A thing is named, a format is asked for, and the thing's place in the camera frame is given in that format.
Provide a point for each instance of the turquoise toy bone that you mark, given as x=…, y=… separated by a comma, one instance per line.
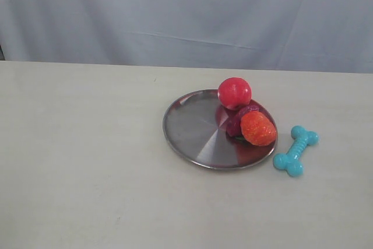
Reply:
x=290, y=161

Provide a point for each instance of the round stainless steel plate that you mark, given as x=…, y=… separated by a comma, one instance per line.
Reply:
x=195, y=125

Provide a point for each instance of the red plastic apple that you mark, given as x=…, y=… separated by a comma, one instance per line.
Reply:
x=234, y=93

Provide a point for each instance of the purple toy fruit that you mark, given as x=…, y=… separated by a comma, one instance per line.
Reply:
x=233, y=127

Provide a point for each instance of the orange toy strawberry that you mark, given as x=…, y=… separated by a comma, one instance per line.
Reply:
x=257, y=129

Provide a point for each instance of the grey-blue backdrop cloth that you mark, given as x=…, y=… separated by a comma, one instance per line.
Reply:
x=303, y=35

